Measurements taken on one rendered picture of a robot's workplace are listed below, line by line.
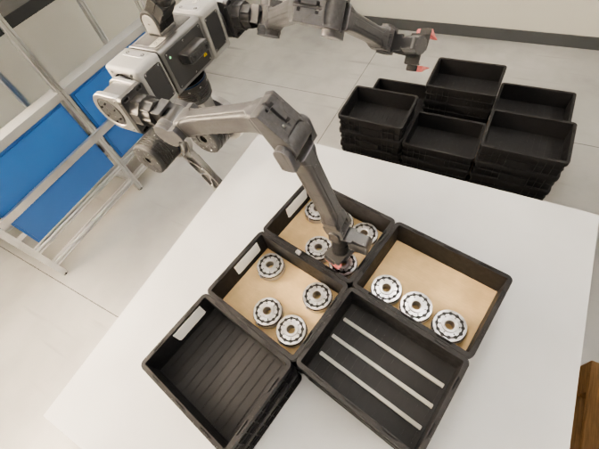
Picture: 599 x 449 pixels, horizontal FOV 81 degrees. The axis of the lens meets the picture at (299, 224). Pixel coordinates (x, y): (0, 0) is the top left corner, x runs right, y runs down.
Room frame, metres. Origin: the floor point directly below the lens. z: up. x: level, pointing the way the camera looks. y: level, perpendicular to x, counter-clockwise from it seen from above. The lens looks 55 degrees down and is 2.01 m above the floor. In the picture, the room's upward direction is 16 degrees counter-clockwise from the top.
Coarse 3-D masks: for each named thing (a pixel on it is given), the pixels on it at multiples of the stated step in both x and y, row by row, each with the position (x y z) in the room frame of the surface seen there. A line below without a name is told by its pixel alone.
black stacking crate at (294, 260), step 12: (264, 240) 0.75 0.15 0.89; (276, 252) 0.71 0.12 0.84; (288, 252) 0.65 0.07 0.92; (252, 264) 0.70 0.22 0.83; (300, 264) 0.61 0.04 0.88; (228, 276) 0.64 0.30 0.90; (240, 276) 0.66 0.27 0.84; (312, 276) 0.58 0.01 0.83; (324, 276) 0.53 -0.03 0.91; (216, 288) 0.60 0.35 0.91; (228, 288) 0.62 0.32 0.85; (336, 288) 0.49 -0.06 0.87
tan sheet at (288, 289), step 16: (256, 272) 0.66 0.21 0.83; (288, 272) 0.62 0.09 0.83; (304, 272) 0.60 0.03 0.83; (240, 288) 0.62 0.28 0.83; (256, 288) 0.60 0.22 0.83; (272, 288) 0.58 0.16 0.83; (288, 288) 0.56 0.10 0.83; (304, 288) 0.54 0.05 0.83; (240, 304) 0.55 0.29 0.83; (288, 304) 0.50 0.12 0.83; (304, 320) 0.43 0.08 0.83; (272, 336) 0.41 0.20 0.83
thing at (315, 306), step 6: (318, 282) 0.53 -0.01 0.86; (306, 288) 0.53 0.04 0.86; (312, 288) 0.52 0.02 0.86; (318, 288) 0.51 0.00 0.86; (324, 288) 0.51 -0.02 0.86; (306, 294) 0.50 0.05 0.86; (324, 294) 0.48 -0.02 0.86; (330, 294) 0.48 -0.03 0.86; (306, 300) 0.48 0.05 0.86; (324, 300) 0.46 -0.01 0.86; (330, 300) 0.46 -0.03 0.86; (312, 306) 0.45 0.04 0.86; (318, 306) 0.45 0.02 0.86; (324, 306) 0.44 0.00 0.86
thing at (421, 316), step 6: (408, 294) 0.40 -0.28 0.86; (414, 294) 0.40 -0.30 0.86; (420, 294) 0.39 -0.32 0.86; (402, 300) 0.39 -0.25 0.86; (408, 300) 0.38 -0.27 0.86; (426, 300) 0.36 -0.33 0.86; (402, 306) 0.37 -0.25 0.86; (426, 306) 0.34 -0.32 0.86; (408, 312) 0.34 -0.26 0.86; (426, 312) 0.33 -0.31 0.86; (414, 318) 0.32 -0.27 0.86; (420, 318) 0.31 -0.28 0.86; (426, 318) 0.31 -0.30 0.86
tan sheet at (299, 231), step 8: (304, 208) 0.89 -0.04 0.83; (296, 216) 0.86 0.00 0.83; (304, 216) 0.85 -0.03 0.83; (288, 224) 0.83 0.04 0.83; (296, 224) 0.82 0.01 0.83; (304, 224) 0.81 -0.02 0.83; (312, 224) 0.80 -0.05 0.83; (320, 224) 0.79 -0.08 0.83; (288, 232) 0.80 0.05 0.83; (296, 232) 0.79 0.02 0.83; (304, 232) 0.78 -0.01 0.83; (312, 232) 0.77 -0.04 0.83; (320, 232) 0.75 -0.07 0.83; (288, 240) 0.76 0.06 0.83; (296, 240) 0.75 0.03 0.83; (304, 240) 0.74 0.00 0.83; (304, 248) 0.70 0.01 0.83; (360, 256) 0.60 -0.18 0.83; (328, 264) 0.61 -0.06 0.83; (344, 264) 0.59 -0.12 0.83
